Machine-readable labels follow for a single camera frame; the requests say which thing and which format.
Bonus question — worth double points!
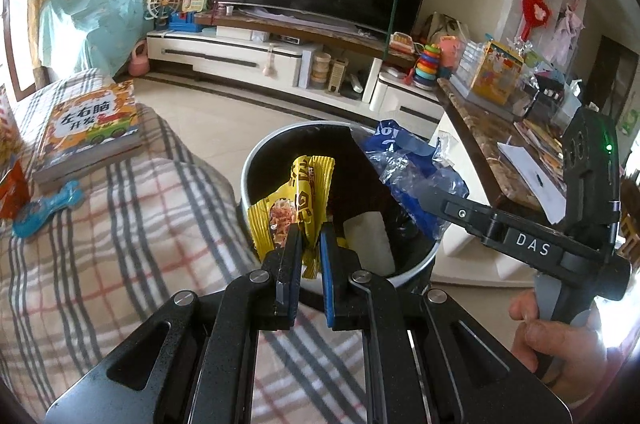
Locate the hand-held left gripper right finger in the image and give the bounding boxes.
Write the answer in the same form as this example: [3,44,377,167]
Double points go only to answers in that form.
[320,224,573,424]

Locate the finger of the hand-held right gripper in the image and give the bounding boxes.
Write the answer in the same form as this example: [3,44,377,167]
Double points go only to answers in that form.
[417,187,501,242]

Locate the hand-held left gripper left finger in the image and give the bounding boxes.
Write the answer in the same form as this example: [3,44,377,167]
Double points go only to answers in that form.
[44,229,305,424]

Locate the yellow snack wrapper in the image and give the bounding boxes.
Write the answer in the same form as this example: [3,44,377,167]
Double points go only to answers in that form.
[248,154,336,277]

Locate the blue plastic bag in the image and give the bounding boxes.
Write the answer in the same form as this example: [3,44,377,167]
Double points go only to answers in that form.
[350,120,471,241]

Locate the person's right hand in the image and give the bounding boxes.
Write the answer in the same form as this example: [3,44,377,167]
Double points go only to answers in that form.
[509,289,608,405]

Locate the white low cabinet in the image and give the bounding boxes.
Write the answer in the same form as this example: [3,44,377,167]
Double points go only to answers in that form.
[432,131,506,285]

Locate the white paper piece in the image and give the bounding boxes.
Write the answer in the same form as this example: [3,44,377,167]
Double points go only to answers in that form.
[344,211,396,272]

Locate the white paper sheet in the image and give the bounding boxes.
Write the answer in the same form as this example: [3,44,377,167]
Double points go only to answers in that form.
[497,141,568,225]

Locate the marble counter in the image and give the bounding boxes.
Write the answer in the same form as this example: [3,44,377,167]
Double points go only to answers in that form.
[437,77,571,210]

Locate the black storage box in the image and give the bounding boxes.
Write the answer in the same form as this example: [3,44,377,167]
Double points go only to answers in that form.
[520,72,583,120]

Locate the colourful cardboard box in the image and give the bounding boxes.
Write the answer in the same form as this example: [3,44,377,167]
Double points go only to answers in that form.
[472,42,523,105]

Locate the clear plastic organizer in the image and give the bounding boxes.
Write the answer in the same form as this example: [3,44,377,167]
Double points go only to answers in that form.
[457,39,488,80]

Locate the pink hanging garment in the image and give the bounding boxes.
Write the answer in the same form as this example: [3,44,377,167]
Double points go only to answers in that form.
[550,2,586,60]

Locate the beige bag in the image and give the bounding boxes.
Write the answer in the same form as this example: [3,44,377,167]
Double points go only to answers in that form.
[425,12,468,50]

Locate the metal grater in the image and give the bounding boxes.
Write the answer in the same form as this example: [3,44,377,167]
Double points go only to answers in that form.
[330,57,348,92]

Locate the wooden stacking cups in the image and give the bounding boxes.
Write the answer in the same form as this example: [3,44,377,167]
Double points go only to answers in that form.
[311,52,332,88]

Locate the white TV cabinet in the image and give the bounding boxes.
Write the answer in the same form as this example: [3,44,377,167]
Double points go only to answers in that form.
[146,12,446,135]

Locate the colourful children's book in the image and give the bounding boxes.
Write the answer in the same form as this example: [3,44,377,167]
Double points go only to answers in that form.
[32,79,143,185]

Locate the blue bone toy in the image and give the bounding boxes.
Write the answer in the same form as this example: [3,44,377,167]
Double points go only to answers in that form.
[12,181,86,239]

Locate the pink toy watering can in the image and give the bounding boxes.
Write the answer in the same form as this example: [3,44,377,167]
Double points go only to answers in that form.
[127,40,151,78]

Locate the blue toy block base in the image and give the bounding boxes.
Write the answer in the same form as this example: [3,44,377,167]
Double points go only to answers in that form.
[167,11,198,32]

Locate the red white carton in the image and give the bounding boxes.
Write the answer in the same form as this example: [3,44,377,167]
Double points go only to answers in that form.
[0,157,32,220]

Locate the toy ferris wheel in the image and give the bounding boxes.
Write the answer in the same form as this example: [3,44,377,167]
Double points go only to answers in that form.
[147,0,182,30]

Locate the teal furniture cover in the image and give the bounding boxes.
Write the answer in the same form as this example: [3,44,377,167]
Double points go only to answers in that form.
[39,0,161,78]

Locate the rainbow stacking ring toy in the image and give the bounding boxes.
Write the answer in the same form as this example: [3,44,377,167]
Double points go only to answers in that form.
[412,42,443,90]

